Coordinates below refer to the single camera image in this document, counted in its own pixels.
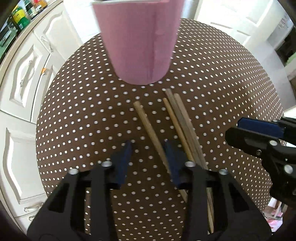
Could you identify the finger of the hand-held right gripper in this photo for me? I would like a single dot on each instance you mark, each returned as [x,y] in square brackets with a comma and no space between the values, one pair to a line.
[245,139]
[256,126]

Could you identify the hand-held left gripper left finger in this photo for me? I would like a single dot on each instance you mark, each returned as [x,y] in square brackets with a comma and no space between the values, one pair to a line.
[123,160]

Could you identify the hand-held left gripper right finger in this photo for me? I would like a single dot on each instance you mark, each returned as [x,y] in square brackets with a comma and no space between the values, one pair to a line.
[172,160]

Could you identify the group of wooden chopsticks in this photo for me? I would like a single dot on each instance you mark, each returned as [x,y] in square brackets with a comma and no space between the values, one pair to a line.
[182,120]

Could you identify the pale wooden chopstick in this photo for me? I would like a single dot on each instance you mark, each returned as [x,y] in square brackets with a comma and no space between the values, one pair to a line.
[148,125]

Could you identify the pink cup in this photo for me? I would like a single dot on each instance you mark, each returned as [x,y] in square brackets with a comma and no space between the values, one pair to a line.
[138,46]

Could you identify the brown polka dot tablecloth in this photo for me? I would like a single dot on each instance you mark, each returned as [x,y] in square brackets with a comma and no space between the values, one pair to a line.
[81,104]

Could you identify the white door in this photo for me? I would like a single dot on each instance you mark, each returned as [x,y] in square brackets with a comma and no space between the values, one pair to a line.
[231,14]

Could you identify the cream base cabinet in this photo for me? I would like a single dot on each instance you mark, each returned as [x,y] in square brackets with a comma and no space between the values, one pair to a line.
[23,69]

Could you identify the green electric grill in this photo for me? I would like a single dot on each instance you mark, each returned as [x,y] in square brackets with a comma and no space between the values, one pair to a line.
[7,34]

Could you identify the yellow green bottle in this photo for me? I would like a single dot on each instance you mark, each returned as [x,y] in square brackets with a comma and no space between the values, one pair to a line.
[20,20]

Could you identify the red liquid bottle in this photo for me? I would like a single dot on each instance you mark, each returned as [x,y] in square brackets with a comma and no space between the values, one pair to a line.
[40,4]

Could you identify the dark bottle with green cap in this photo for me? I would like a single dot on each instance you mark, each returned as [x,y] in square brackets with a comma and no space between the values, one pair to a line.
[31,9]

